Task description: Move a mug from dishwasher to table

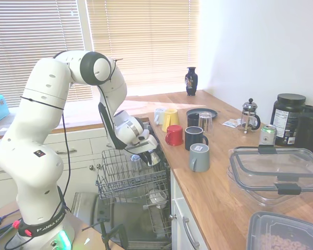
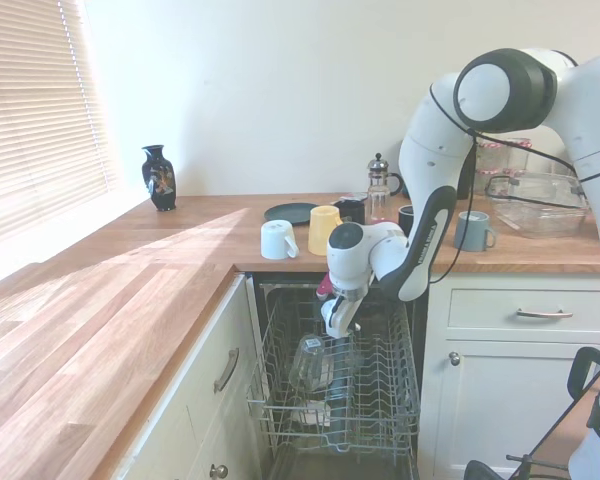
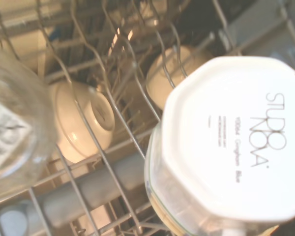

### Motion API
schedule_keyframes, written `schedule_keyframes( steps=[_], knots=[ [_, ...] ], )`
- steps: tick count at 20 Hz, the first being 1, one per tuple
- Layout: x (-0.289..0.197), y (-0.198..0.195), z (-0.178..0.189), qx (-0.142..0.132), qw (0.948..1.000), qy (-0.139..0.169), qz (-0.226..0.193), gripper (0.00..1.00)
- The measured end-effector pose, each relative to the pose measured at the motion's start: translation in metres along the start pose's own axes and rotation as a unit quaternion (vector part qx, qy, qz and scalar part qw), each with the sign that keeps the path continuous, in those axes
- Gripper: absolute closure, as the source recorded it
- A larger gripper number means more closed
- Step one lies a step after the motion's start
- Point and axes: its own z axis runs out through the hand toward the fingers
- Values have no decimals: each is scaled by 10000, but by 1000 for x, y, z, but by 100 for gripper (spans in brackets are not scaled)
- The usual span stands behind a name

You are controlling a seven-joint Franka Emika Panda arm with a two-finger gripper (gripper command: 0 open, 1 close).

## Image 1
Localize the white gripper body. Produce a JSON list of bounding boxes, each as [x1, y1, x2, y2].
[[124, 133, 160, 157]]

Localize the red mug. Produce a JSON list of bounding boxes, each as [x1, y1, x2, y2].
[[164, 124, 185, 147]]

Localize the tall white mug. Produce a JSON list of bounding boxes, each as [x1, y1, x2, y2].
[[153, 107, 166, 125]]

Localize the white dish in dishwasher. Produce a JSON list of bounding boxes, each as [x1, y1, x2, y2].
[[148, 188, 168, 206]]

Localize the yellow mug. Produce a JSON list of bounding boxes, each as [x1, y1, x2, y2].
[[161, 108, 180, 132]]

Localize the navy mug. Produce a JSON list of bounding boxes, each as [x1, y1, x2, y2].
[[184, 126, 210, 152]]

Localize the grey mug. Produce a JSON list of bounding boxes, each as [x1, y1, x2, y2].
[[188, 143, 211, 173]]

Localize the small black mug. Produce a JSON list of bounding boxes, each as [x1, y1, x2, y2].
[[186, 112, 201, 129]]

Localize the built-in dishwasher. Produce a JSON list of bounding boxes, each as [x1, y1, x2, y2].
[[71, 118, 173, 250]]

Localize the clear drinking glass in rack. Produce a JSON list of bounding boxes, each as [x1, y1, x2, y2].
[[130, 154, 143, 173]]

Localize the clear glass tumbler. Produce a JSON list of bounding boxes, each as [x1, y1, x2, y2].
[[198, 111, 215, 136]]

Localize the dark round plate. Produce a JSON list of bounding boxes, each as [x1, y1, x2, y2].
[[185, 107, 219, 121]]

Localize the dark blue painted vase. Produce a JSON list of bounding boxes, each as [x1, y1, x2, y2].
[[185, 66, 199, 97]]

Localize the small paper sachets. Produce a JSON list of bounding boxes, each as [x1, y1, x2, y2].
[[222, 118, 243, 129]]

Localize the glass french press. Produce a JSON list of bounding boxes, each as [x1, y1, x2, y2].
[[240, 98, 262, 134]]

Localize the beige window blind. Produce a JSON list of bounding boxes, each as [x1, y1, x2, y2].
[[0, 0, 94, 109], [86, 0, 201, 97]]

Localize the green drink can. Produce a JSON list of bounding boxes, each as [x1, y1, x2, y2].
[[259, 124, 278, 148]]

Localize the clear container with clip lid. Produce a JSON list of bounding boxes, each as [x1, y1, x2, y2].
[[227, 146, 313, 208]]

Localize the black protein powder tub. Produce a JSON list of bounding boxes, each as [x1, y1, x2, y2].
[[273, 93, 307, 147]]

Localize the grey container with cereal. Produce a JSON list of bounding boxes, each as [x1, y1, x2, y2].
[[246, 210, 313, 250]]

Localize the black plastic jug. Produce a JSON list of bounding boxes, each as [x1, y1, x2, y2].
[[294, 105, 313, 154]]

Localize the wire dishwasher rack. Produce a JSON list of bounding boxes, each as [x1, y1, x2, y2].
[[95, 148, 172, 201]]

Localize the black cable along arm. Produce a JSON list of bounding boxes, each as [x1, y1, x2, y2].
[[19, 95, 72, 250]]

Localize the metal drawer handle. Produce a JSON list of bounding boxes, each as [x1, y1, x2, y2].
[[181, 216, 201, 250], [54, 147, 78, 155]]

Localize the blue cable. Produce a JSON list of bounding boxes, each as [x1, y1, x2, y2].
[[0, 208, 19, 229]]

